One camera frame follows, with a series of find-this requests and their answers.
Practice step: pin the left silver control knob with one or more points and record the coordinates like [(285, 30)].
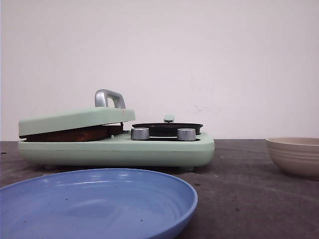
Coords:
[(140, 133)]

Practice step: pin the beige ribbed bowl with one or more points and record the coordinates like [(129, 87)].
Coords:
[(295, 155)]

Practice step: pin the toast bread slice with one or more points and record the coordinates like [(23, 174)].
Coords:
[(114, 129), (91, 133)]

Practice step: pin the black round frying pan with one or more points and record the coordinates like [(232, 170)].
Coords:
[(167, 128)]

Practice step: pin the right silver control knob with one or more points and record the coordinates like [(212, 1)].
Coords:
[(186, 134)]

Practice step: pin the silver control knob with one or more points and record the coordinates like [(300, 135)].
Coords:
[(186, 134), (140, 133)]

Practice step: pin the mint green breakfast maker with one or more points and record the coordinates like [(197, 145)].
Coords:
[(115, 150)]

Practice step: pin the blue plastic plate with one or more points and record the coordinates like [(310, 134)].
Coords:
[(97, 204)]

